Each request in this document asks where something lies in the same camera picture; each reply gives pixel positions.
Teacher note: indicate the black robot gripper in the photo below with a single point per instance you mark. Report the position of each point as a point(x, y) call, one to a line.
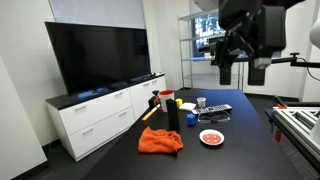
point(246, 23)

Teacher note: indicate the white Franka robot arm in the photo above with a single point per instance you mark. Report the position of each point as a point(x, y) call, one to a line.
point(316, 33)

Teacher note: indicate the small coffee pod cup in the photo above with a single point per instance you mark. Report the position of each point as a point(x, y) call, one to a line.
point(201, 101)

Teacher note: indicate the grey tv remote control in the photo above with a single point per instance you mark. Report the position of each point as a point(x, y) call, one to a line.
point(211, 109)

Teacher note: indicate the black and orange clamp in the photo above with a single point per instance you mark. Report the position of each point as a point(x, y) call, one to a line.
point(281, 104)

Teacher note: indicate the clear safety glasses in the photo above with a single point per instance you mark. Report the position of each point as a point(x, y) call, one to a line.
point(213, 118)

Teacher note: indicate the blue window pane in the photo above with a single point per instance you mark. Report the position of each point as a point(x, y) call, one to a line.
point(205, 30)

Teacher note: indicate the pale yellow sticky notepad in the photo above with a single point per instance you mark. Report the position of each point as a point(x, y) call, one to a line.
point(187, 106)

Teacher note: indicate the blue toy block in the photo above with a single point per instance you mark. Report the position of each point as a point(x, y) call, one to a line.
point(191, 120)

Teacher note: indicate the yellow toy block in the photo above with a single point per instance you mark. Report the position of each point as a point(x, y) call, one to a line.
point(179, 102)

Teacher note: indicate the small white plate red centre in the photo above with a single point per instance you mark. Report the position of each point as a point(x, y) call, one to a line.
point(211, 137)

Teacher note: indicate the small red tag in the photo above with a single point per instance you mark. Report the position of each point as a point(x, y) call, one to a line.
point(278, 136)

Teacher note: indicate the white mug with red interior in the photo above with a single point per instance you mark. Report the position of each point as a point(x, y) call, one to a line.
point(166, 100)

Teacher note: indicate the long thin flat stick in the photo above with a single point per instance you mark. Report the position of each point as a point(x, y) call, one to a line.
point(150, 114)

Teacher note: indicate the orange cloth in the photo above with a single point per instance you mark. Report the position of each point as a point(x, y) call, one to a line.
point(160, 141)

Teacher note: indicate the large black flat television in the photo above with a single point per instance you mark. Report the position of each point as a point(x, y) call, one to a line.
point(100, 56)

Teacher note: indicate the white drawer cabinet black top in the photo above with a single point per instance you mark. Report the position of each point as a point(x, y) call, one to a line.
point(100, 116)

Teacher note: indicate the white leaning panel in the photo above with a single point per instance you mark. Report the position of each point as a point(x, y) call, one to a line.
point(16, 133)

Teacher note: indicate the black stereo camera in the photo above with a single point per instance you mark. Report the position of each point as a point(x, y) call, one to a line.
point(206, 47)

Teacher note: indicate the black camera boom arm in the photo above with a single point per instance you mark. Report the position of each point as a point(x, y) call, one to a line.
point(293, 60)

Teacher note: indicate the aluminium extrusion frame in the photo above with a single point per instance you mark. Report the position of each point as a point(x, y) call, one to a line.
point(298, 123)

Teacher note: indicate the wall mounted whiteboard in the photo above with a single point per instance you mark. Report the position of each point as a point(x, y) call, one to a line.
point(100, 13)

